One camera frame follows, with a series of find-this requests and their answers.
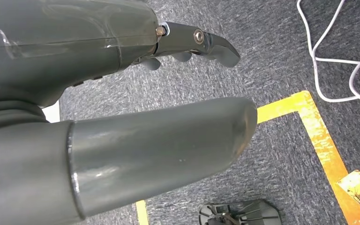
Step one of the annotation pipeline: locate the white box under table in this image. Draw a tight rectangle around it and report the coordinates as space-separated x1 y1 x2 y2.
42 100 61 124

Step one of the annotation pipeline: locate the black robot foot plate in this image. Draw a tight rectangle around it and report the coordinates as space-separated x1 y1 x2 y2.
198 199 283 225

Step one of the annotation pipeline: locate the yellow floor tape line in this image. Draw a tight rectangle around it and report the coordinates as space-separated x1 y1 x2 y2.
135 90 360 225

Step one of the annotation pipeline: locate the robot left arm sleeve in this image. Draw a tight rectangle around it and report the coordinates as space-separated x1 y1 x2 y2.
0 100 50 134

